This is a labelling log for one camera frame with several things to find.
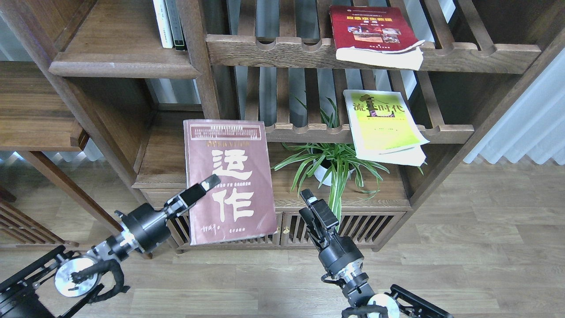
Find yellow-green book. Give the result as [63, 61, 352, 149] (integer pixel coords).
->
[343, 89, 429, 167]

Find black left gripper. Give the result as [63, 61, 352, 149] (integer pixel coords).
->
[115, 174, 220, 255]

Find white upright book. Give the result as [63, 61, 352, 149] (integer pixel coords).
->
[153, 0, 174, 49]

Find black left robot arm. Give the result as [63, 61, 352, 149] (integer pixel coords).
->
[0, 174, 220, 318]

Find white curtain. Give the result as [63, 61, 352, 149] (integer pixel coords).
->
[464, 50, 565, 165]

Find white plant pot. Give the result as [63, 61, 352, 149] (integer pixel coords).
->
[313, 158, 354, 187]

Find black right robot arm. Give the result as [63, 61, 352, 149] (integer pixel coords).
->
[299, 189, 452, 318]

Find red book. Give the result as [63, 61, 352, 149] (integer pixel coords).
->
[330, 5, 424, 71]

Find maroon book white characters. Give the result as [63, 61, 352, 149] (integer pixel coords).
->
[183, 119, 277, 246]

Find dark green upright book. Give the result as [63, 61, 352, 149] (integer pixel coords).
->
[165, 0, 186, 51]

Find dark wooden bookshelf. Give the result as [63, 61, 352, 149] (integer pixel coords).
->
[1, 0, 564, 251]

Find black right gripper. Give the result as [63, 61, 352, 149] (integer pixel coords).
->
[299, 189, 364, 280]

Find green spider plant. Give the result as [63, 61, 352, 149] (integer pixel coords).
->
[274, 89, 428, 218]

